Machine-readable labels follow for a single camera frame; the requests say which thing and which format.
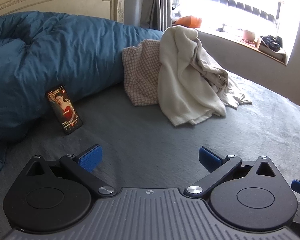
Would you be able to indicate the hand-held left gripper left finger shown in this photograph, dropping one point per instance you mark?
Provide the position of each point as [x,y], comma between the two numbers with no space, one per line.
[90,158]

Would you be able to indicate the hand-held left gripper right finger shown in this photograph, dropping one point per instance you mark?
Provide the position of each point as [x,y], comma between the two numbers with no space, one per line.
[210,157]

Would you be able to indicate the cream white knit sweater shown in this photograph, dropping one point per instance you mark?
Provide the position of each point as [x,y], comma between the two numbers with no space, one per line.
[185,80]

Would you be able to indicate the smartphone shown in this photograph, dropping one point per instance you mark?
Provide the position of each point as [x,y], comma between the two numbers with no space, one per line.
[63,110]

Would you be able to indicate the pink checked knit sweater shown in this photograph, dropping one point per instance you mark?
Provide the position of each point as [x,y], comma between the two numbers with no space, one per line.
[140,75]

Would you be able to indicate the blue duvet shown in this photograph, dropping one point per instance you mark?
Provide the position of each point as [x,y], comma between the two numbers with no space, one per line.
[40,55]

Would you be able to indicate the cardboard box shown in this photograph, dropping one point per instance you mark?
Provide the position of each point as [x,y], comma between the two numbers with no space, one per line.
[272,52]

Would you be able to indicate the pink pot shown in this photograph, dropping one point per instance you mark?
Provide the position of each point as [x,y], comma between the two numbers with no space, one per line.
[248,35]

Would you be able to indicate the dark cloth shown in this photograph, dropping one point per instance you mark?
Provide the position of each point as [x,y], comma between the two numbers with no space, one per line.
[271,42]

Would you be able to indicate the orange box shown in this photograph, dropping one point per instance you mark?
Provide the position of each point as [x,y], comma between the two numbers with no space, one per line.
[190,21]

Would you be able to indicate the window railing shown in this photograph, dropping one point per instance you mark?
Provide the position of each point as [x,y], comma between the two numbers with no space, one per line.
[240,6]

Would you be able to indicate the grey curtain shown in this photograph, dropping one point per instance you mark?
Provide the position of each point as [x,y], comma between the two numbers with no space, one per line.
[155,2]

